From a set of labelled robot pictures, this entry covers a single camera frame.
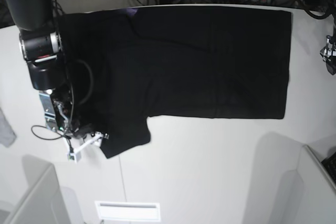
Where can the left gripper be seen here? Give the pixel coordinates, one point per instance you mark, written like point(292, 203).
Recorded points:
point(328, 54)

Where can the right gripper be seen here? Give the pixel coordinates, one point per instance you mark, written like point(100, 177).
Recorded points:
point(59, 114)

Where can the black T-shirt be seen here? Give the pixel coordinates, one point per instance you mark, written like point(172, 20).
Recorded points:
point(127, 65)

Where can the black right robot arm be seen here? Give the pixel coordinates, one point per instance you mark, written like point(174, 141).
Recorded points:
point(64, 83)

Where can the grey cloth at left edge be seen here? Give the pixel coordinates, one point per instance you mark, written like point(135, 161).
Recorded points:
point(7, 134)

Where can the white partition lower left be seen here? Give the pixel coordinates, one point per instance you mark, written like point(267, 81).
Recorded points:
point(31, 193)

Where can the white partition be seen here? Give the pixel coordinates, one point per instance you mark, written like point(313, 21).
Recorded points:
point(305, 194)
point(31, 193)

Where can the black keyboard at right edge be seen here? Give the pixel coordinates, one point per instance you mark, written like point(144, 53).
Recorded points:
point(330, 165)

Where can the white partition lower right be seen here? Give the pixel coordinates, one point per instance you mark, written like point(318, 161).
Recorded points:
point(305, 194)

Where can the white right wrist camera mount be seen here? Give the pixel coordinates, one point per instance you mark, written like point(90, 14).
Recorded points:
point(93, 138)

